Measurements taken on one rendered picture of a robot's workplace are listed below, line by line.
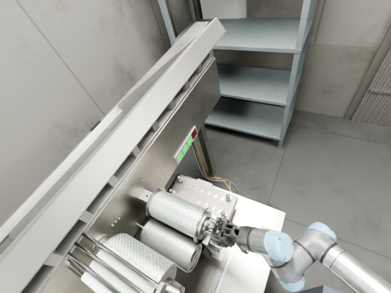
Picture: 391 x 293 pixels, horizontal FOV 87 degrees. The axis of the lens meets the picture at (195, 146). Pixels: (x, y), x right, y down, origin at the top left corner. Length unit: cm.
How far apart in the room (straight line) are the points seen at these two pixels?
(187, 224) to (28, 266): 69
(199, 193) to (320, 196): 149
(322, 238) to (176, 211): 52
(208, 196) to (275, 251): 64
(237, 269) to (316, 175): 158
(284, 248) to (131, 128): 53
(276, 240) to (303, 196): 175
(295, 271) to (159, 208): 54
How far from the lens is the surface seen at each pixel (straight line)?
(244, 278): 122
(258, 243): 68
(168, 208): 91
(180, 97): 111
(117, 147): 25
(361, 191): 258
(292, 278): 74
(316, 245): 76
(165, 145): 105
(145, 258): 80
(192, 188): 124
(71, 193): 24
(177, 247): 94
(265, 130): 257
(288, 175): 246
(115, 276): 77
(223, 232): 79
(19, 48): 189
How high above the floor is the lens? 212
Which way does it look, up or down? 51 degrees down
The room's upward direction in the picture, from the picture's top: 19 degrees counter-clockwise
